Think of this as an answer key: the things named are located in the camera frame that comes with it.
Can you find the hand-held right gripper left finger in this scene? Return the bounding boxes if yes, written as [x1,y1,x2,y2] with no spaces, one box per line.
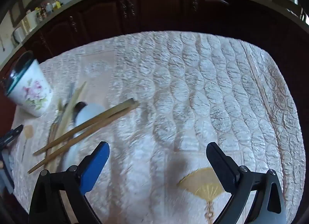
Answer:
[28,141,110,224]

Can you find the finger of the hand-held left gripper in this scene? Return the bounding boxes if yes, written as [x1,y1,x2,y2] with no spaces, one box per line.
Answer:
[0,124,24,147]

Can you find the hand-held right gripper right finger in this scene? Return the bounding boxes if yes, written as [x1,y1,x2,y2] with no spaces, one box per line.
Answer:
[206,142,286,224]

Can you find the wooden chopstick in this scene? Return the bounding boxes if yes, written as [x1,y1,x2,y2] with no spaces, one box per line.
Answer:
[57,82,87,137]
[33,98,140,156]
[27,104,138,174]
[45,122,57,169]

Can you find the white floral cup teal rim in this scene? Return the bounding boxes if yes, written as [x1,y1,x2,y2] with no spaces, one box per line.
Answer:
[4,50,53,118]

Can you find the white ceramic spoon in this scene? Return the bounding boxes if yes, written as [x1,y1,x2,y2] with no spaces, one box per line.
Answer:
[63,103,107,170]

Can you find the white kettle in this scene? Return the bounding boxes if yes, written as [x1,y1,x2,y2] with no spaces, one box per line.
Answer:
[12,26,26,45]

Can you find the white quilted mat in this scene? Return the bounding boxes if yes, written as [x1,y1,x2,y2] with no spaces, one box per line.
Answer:
[12,31,307,224]

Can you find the yellow microwave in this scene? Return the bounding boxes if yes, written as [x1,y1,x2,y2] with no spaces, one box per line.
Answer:
[20,10,38,33]

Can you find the dark wooden base cabinets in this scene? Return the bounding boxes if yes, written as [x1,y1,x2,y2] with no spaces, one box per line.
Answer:
[0,0,309,142]

